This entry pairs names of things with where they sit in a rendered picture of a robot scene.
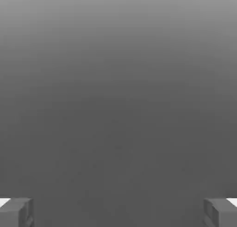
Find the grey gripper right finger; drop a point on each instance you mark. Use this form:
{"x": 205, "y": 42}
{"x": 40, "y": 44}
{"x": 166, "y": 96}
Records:
{"x": 224, "y": 214}

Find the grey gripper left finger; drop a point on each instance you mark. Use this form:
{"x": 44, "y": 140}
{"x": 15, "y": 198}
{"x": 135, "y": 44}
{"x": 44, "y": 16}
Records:
{"x": 13, "y": 214}

